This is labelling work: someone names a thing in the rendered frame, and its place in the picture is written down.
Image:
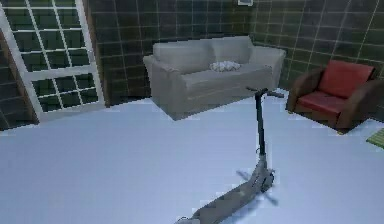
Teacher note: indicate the green striped floor cloth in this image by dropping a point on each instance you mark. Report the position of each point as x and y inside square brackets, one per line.
[378, 138]

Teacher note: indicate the white patterned cushion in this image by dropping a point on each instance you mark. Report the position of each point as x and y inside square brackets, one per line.
[225, 66]

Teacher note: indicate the red and brown armchair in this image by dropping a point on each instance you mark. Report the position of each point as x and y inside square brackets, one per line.
[336, 90]

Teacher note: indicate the grey kick scooter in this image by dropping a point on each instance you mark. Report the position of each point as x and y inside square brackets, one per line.
[260, 133]

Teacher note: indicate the white glazed room door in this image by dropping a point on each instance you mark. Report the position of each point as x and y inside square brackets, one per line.
[53, 53]

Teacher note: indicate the beige two-seat sofa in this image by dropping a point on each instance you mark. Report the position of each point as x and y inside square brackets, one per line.
[200, 83]

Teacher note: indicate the white framed wall picture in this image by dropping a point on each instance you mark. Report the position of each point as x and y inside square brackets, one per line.
[245, 2]

